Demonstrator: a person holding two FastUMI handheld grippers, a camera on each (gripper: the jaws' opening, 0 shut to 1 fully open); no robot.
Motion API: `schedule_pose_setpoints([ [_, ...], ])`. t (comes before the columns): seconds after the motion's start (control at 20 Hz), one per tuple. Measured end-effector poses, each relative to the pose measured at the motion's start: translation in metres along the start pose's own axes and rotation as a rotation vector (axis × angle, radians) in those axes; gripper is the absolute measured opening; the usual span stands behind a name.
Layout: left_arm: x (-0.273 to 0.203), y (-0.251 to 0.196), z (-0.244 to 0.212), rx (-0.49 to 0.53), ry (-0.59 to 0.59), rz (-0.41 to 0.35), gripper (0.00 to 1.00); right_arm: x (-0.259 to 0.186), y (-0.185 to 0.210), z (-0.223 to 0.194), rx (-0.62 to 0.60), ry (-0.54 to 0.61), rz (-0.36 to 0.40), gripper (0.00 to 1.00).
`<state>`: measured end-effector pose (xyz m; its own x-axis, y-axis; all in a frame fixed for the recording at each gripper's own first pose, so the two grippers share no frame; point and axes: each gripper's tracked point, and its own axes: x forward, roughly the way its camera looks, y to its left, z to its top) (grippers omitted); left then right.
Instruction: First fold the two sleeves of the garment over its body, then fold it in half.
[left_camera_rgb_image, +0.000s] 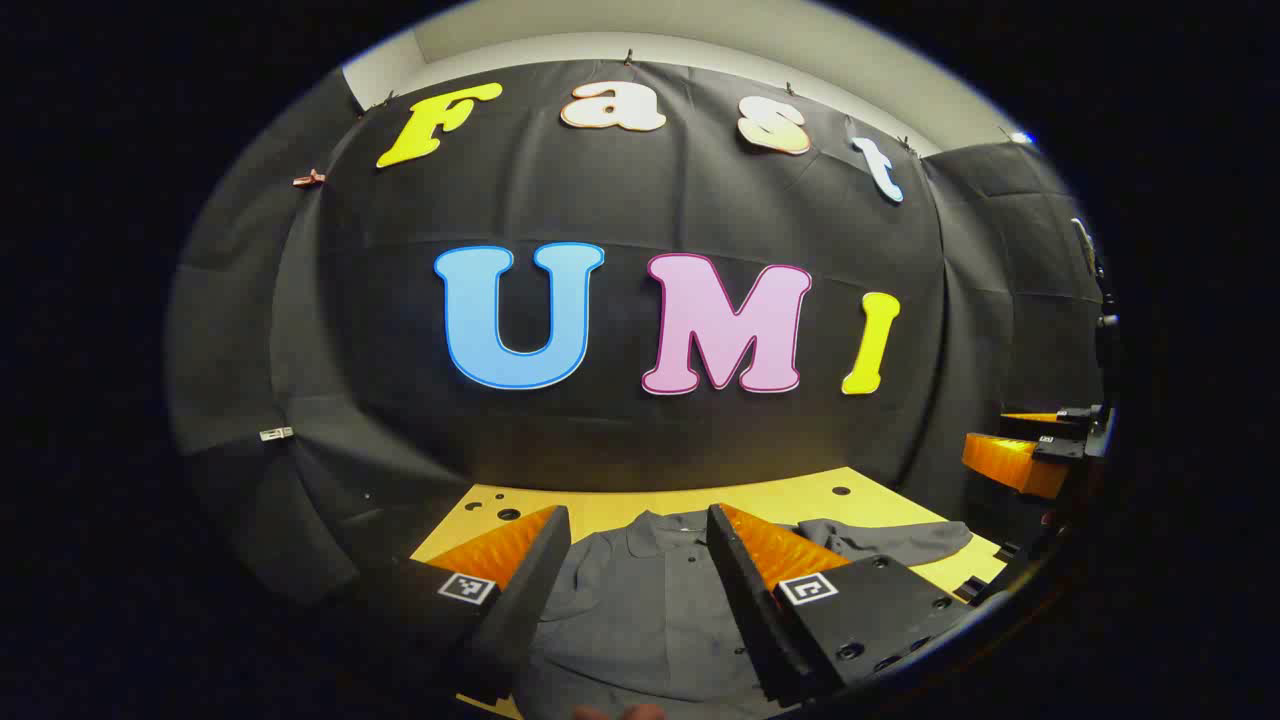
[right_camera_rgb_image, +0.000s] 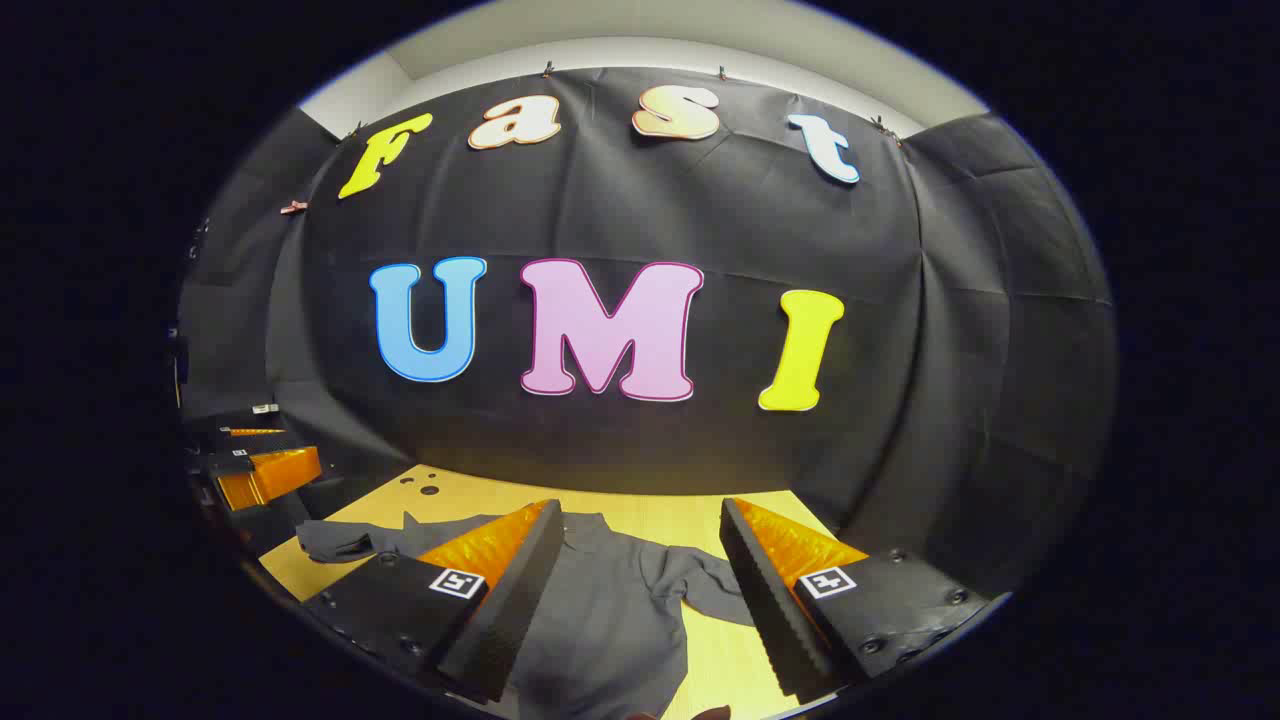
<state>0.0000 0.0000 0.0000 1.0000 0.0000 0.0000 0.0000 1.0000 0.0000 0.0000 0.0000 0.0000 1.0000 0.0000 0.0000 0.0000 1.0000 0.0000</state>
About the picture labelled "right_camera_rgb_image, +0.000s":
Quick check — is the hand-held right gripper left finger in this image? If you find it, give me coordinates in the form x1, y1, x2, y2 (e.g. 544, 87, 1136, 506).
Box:
300, 498, 566, 704

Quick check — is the grey polo shirt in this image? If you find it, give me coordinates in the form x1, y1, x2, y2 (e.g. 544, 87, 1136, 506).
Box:
296, 510, 761, 720

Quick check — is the black backdrop cloth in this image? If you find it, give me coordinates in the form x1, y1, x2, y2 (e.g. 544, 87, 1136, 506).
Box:
175, 65, 1119, 601

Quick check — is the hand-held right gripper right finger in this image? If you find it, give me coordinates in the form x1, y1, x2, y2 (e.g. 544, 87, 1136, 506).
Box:
718, 497, 991, 704

